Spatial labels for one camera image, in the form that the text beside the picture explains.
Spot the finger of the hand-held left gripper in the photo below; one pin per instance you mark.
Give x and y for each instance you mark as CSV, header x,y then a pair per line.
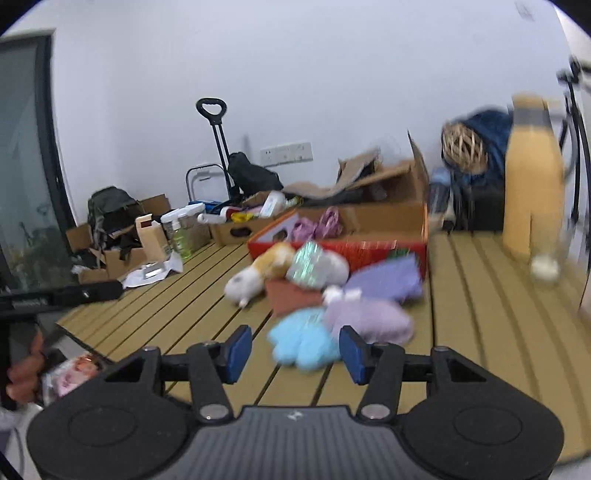
x,y
87,291

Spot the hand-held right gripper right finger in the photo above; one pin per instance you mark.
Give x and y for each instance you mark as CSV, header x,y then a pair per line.
x,y
353,356

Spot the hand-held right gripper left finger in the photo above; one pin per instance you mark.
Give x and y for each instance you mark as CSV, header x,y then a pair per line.
x,y
240,354

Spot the lilac fluffy plush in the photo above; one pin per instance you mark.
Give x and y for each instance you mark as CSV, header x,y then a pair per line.
x,y
369,319

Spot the light blue fluffy glove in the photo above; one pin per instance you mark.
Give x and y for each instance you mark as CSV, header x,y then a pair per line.
x,y
302,341

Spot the brown cloth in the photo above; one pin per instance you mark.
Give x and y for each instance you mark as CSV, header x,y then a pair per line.
x,y
291,296

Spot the purple towel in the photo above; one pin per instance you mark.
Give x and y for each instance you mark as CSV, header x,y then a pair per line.
x,y
388,279

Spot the yellow and white plush toy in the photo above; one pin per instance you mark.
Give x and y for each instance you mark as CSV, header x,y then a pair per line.
x,y
261,272

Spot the white plush with iridescent patch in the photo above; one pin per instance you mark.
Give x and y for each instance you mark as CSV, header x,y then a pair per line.
x,y
318,267

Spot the red cardboard box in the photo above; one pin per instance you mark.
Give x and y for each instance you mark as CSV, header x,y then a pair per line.
x,y
369,251

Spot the person's left hand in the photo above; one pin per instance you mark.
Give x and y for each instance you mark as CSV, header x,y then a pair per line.
x,y
23,376

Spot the open cardboard box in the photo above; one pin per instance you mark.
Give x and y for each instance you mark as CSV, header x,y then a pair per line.
x,y
115,263

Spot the crumpled white plastic wrap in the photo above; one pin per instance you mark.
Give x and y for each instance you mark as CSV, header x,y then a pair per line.
x,y
152,272

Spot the tall brown carton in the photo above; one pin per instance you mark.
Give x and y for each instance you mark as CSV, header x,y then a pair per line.
x,y
152,240

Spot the pink printed packet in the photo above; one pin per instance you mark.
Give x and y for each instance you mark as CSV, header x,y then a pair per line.
x,y
71,376

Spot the dark green backpack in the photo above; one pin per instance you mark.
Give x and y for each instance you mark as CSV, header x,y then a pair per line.
x,y
113,207

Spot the green liquid bottle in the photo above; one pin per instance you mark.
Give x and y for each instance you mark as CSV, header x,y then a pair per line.
x,y
181,240

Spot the clear plastic container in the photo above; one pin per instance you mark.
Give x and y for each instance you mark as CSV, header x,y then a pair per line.
x,y
198,233

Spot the pink fluffy item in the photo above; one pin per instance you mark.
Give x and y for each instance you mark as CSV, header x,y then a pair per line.
x,y
330,221
302,228

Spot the yellow packet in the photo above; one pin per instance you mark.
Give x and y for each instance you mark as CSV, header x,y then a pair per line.
x,y
241,217

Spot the white and red can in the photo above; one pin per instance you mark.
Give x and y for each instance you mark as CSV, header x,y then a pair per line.
x,y
217,216

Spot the white plastic bottle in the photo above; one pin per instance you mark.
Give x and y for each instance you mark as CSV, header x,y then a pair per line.
x,y
272,204

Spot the large torn cardboard box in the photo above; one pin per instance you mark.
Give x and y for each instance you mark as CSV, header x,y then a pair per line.
x,y
388,184

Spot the black bag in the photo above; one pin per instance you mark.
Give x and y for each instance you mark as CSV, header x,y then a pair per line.
x,y
251,174

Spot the black case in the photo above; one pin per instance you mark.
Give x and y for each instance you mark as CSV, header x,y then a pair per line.
x,y
480,205

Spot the clear drinking glass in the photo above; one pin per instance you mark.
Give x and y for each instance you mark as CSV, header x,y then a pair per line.
x,y
556,249

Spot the wicker ball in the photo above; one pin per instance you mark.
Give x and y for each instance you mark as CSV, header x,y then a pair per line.
x,y
464,147

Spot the yellow thermos jug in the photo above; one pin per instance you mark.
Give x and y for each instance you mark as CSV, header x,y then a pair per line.
x,y
531,184

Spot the blue fabric bag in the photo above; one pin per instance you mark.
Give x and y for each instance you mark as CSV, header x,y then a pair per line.
x,y
491,138

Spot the black tripod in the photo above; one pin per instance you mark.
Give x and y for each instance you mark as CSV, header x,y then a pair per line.
x,y
575,120

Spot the glass door with dark frame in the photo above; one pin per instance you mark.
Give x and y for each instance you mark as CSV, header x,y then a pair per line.
x,y
27,161

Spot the silver metal frame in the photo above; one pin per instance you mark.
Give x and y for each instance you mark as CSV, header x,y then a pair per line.
x,y
198,177

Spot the white wall outlet strip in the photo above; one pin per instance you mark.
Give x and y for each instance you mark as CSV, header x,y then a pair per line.
x,y
286,153

